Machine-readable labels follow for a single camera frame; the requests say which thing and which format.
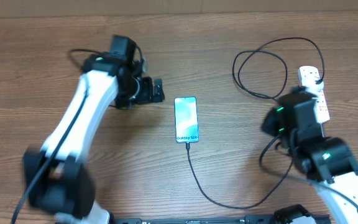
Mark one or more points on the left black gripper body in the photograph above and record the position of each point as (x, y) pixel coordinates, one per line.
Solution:
(138, 92)

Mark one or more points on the blue screen smartphone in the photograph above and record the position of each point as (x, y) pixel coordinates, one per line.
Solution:
(186, 119)

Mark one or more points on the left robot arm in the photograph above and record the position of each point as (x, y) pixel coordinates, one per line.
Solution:
(56, 177)

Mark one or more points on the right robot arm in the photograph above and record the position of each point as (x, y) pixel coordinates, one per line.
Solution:
(327, 163)

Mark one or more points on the white charger adapter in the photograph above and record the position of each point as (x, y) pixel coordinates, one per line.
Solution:
(310, 84)

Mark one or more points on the white power strip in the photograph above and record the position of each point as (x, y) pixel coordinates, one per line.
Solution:
(308, 76)

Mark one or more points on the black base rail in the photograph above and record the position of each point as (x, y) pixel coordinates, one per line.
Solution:
(292, 214)

